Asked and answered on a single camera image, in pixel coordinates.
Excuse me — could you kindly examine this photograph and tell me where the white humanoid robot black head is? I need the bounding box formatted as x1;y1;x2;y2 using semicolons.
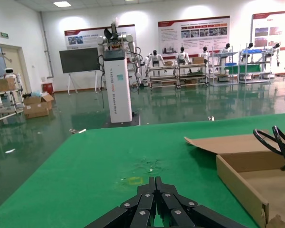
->
199;46;211;60
242;42;255;60
219;42;232;72
175;47;190;65
143;49;164;69
269;42;282;67

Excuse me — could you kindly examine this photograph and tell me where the grey metal shelf rack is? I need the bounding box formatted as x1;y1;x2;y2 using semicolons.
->
210;45;239;86
238;43;271;84

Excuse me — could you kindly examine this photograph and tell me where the narrow wall poster board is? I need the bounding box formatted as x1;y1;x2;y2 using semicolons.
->
63;23;136;50

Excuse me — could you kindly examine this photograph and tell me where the green tablecloth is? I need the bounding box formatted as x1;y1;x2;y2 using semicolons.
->
0;113;285;228

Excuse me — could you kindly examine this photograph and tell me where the black display screen on stand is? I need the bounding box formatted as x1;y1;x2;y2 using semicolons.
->
58;47;99;95

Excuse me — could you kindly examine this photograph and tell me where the open cardboard box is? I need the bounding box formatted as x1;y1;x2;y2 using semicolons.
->
184;130;285;228

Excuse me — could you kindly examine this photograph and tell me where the wide wall poster board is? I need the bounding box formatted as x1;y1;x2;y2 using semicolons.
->
157;16;230;56

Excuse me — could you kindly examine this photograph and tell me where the wall poster with red photos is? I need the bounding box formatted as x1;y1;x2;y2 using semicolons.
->
251;9;285;49

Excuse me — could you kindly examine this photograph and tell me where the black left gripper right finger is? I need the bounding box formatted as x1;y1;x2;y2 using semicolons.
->
155;176;243;228

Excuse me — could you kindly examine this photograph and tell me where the white wall pipe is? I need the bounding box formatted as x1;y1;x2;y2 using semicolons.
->
39;11;55;78

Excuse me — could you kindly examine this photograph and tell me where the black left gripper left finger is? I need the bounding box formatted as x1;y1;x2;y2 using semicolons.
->
85;176;157;228

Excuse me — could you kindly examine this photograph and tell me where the small white humanoid robot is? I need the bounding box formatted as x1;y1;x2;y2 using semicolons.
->
1;68;22;95

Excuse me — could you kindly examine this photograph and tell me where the white tower robot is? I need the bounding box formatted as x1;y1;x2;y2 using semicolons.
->
96;19;143;129

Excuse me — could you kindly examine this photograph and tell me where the beige pipe workbench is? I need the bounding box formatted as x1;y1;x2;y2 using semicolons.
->
175;62;209;87
148;65;178;89

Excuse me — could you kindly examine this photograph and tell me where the cardboard carton on rack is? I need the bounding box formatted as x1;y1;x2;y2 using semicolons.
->
0;77;17;92

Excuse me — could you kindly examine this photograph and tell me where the open cardboard carton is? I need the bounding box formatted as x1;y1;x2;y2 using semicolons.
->
23;94;55;119

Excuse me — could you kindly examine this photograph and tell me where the white pipe rack workbench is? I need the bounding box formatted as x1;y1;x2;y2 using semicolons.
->
0;87;24;130

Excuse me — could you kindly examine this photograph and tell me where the beige door with frame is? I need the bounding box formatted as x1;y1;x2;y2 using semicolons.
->
0;42;27;95

